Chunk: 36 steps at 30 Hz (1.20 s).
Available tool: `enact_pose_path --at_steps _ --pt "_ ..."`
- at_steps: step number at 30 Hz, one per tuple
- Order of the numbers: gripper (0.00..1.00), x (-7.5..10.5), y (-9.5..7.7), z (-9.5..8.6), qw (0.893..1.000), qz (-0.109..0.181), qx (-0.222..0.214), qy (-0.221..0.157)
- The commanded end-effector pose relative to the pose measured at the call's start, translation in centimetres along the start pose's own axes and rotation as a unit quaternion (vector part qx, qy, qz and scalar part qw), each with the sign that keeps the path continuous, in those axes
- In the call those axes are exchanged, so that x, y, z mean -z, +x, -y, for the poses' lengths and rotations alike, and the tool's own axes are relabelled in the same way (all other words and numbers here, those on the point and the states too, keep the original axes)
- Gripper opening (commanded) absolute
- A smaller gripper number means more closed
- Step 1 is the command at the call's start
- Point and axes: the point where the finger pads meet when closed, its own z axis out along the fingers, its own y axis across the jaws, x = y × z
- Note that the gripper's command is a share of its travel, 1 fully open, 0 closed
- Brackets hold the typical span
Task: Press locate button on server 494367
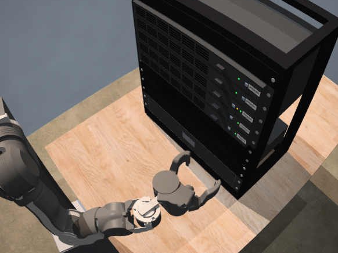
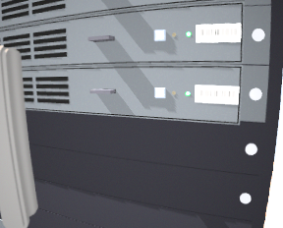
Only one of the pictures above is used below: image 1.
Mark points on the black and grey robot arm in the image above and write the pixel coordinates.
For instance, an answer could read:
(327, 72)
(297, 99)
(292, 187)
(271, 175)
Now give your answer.
(19, 178)

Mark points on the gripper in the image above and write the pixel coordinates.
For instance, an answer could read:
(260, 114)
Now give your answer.
(172, 195)

